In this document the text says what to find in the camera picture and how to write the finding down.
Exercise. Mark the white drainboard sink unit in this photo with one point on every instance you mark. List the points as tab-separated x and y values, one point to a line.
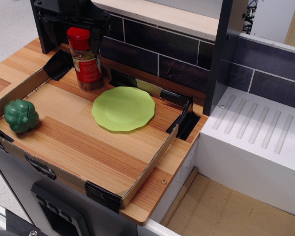
248	145

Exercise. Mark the dark grey left post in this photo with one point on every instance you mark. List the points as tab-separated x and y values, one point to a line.
43	34

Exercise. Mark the dark grey vertical post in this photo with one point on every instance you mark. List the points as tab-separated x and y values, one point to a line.
230	26

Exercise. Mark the cardboard fence with black tape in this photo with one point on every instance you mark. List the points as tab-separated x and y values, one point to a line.
121	169

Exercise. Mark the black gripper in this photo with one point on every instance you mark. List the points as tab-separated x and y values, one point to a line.
82	14

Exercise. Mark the light green plastic plate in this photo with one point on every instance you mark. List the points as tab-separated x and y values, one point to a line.
123	109

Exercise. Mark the red-capped basil spice bottle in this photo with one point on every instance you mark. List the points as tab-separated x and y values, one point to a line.
86	63

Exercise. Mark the green toy bell pepper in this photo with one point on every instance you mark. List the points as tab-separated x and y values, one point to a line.
21	115

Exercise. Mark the light wooden shelf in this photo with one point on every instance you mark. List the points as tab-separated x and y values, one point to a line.
164	16

